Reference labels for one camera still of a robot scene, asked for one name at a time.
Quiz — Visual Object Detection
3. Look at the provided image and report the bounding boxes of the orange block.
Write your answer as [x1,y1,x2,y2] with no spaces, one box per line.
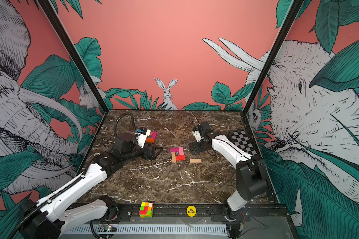
[146,138,155,143]

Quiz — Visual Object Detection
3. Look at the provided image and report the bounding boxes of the magenta block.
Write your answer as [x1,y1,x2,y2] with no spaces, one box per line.
[170,147,180,153]
[151,131,157,139]

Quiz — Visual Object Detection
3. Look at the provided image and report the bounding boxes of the natural wood block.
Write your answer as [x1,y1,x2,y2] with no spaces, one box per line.
[189,159,202,164]
[171,152,177,164]

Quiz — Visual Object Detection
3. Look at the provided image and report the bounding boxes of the red block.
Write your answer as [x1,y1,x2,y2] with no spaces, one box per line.
[176,155,185,161]

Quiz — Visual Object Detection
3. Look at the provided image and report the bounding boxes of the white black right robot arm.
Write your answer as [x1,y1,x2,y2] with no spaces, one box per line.
[188,122,271,212]

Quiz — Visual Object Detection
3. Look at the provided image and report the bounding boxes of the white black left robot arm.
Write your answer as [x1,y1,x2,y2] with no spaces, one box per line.
[8,127,163,239]

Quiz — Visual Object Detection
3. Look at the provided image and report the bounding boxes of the black white checkerboard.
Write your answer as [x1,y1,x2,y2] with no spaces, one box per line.
[227,129,259,155]

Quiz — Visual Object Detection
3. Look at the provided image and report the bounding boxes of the colourful puzzle cube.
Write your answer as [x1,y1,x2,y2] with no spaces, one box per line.
[139,202,154,218]

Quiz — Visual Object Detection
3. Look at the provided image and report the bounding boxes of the yellow big blind chip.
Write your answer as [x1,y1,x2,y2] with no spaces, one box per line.
[186,205,197,217]

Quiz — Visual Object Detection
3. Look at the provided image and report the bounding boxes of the white ventilation grille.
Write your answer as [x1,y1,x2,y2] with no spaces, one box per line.
[62,223,228,236]

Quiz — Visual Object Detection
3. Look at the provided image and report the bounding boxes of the small circuit board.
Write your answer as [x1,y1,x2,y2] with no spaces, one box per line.
[99,225,117,234]

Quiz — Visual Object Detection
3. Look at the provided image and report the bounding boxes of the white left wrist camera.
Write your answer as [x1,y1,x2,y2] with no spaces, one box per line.
[137,127,151,148]

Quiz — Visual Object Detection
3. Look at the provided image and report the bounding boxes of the black front rail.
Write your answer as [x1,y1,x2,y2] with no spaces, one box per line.
[107,203,291,223]

